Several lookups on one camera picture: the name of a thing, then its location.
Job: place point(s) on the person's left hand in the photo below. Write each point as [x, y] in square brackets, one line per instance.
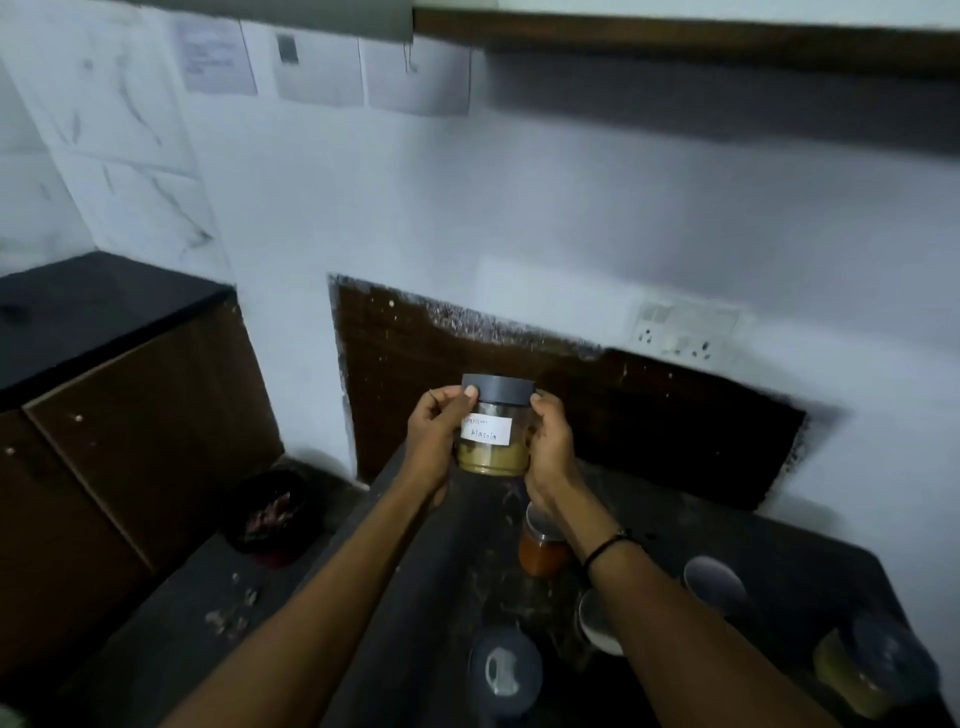
[431, 450]

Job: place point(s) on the person's right hand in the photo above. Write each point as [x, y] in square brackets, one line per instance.
[553, 457]

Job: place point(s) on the garam masala jar grey lid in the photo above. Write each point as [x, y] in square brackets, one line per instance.
[495, 457]

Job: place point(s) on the orange chilli powder jar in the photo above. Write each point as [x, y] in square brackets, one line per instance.
[541, 555]

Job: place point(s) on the steel lid brown spice jar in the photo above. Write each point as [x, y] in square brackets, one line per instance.
[596, 622]

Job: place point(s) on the clear jar steel lid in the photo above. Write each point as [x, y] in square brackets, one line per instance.
[716, 585]

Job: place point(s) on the black pepper jar grey lid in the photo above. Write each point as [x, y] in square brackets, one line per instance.
[504, 675]

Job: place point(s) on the coriander powder jar grey lid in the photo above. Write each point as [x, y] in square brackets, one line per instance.
[870, 667]

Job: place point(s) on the person's right forearm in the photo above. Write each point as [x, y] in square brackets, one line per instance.
[675, 645]

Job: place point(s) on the person's left forearm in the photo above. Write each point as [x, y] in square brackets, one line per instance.
[322, 622]

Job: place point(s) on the dark brown wood panel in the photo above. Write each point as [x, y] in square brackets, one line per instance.
[675, 427]

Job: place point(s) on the black round bin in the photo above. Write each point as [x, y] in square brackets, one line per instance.
[274, 517]

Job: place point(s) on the pale debris scraps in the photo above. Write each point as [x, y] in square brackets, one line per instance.
[225, 619]

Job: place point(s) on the black kitchen counter unit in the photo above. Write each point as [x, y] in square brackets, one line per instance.
[112, 412]

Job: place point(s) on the white paper sheet with pictures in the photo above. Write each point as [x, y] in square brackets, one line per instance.
[322, 75]

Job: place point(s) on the white text paper sheet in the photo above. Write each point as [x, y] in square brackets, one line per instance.
[214, 60]

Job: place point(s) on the white wall socket plate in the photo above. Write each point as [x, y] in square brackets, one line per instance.
[686, 330]

